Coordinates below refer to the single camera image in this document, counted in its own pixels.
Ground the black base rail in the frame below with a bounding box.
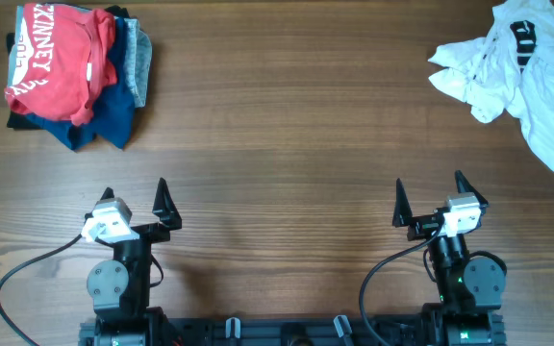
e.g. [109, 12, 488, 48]
[78, 314, 507, 346]

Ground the black garment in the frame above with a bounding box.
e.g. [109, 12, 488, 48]
[7, 18, 135, 137]

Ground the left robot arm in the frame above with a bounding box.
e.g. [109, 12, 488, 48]
[78, 179, 183, 346]

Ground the red printed t-shirt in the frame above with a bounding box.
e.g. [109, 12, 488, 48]
[5, 3, 117, 126]

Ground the black cable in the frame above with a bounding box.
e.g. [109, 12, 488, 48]
[358, 215, 446, 346]
[0, 233, 84, 346]

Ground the navy blue garment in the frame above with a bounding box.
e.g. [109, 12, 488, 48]
[7, 18, 136, 150]

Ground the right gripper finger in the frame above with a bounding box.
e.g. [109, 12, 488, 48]
[454, 170, 489, 208]
[392, 179, 413, 228]

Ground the left black cable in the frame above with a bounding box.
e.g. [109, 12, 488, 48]
[0, 233, 84, 346]

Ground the right black cable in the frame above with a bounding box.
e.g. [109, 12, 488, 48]
[358, 215, 446, 346]

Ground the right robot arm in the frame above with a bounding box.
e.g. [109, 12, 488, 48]
[392, 171, 507, 346]

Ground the white t-shirt black print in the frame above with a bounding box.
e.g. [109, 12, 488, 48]
[429, 0, 554, 172]

